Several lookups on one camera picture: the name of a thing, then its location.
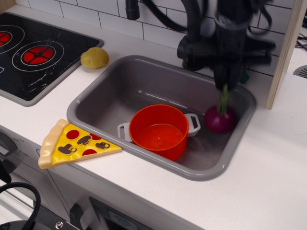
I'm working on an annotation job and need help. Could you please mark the yellow toy potato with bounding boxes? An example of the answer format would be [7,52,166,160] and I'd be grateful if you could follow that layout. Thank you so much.
[81,47,109,69]

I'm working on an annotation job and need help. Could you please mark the purple toy beet green leaves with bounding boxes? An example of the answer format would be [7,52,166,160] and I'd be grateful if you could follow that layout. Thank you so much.
[204,84,238,134]

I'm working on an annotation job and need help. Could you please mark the black toy stove top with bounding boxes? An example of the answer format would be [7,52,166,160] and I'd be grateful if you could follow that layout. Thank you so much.
[0,12,104,107]

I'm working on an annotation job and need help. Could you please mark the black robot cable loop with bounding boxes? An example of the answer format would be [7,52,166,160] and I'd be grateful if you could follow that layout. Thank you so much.
[141,0,190,32]

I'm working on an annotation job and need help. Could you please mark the toy pizza slice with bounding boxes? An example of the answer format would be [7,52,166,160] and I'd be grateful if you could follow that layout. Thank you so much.
[38,119,122,169]

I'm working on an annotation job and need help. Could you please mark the black oven knob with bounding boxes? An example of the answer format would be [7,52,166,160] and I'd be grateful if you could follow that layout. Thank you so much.
[0,132,18,160]

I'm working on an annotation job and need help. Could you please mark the black braided cable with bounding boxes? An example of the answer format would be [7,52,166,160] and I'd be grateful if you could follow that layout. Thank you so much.
[0,182,41,230]

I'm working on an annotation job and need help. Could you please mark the wooden side panel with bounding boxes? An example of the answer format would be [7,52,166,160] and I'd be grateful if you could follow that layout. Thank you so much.
[266,0,307,110]

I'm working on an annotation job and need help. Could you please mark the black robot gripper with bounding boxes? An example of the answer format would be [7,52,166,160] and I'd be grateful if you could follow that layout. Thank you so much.
[212,11,275,90]

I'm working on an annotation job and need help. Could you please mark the orange toy pot white handles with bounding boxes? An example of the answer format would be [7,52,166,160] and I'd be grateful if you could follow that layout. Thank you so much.
[118,104,201,161]

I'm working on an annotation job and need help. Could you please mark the green toy broccoli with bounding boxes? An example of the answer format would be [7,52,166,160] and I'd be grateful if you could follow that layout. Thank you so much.
[239,70,250,84]

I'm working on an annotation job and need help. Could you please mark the grey round drain grate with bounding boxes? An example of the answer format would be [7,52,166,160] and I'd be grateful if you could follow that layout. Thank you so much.
[293,65,307,78]

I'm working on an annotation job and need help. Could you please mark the grey plastic sink basin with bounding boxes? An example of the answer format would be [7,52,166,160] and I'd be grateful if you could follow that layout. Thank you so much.
[67,56,256,181]

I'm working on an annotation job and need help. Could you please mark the black toy faucet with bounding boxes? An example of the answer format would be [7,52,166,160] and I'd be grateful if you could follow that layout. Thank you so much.
[125,0,219,72]

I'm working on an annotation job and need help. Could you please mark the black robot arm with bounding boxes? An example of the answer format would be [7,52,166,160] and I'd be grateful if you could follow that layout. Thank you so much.
[213,0,275,90]

